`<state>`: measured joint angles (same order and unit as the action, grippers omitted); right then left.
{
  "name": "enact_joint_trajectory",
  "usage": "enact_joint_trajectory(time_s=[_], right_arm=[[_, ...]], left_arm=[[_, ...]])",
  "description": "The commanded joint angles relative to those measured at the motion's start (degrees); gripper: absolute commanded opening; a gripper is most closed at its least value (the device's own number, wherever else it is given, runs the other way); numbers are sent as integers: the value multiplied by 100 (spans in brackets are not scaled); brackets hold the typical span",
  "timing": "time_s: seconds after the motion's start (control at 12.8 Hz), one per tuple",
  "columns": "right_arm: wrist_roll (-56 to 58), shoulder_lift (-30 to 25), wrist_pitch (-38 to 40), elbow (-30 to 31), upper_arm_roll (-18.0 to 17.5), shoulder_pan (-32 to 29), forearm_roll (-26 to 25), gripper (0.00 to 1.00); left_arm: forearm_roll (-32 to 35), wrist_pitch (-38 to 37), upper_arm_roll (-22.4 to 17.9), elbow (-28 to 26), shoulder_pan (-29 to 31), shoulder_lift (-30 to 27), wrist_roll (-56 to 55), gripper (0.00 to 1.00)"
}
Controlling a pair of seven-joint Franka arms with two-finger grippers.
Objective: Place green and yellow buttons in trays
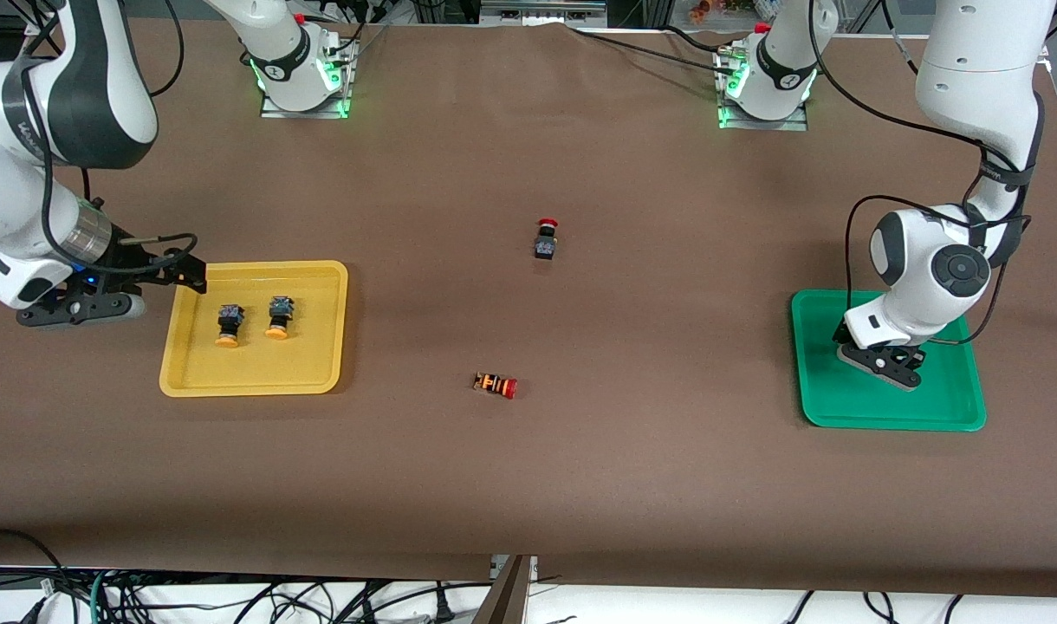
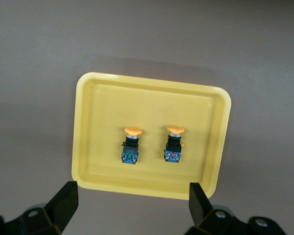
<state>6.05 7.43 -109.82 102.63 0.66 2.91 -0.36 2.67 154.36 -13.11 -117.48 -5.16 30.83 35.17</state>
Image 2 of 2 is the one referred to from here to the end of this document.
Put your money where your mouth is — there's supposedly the yellow plastic tray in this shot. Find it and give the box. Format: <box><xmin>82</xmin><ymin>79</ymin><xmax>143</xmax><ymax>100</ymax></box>
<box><xmin>71</xmin><ymin>71</ymin><xmax>232</xmax><ymax>200</ymax></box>

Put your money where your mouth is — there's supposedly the yellow button red contact mark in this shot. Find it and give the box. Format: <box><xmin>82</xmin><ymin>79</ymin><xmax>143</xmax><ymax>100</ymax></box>
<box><xmin>163</xmin><ymin>125</ymin><xmax>186</xmax><ymax>164</ymax></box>

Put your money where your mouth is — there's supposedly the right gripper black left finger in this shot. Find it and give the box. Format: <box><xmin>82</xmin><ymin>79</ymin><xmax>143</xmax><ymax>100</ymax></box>
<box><xmin>3</xmin><ymin>180</ymin><xmax>79</xmax><ymax>235</ymax></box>

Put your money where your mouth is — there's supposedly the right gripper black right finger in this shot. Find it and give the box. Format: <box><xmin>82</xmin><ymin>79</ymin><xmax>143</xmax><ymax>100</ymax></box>
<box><xmin>189</xmin><ymin>182</ymin><xmax>250</xmax><ymax>235</ymax></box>

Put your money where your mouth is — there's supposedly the yellow button green contact mark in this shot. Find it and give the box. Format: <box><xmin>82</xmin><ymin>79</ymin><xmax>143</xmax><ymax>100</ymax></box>
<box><xmin>121</xmin><ymin>126</ymin><xmax>143</xmax><ymax>165</ymax></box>

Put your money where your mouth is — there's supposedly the brown table cover sheet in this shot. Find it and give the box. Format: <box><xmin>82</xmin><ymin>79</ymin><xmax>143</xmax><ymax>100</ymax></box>
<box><xmin>0</xmin><ymin>0</ymin><xmax>294</xmax><ymax>235</ymax></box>

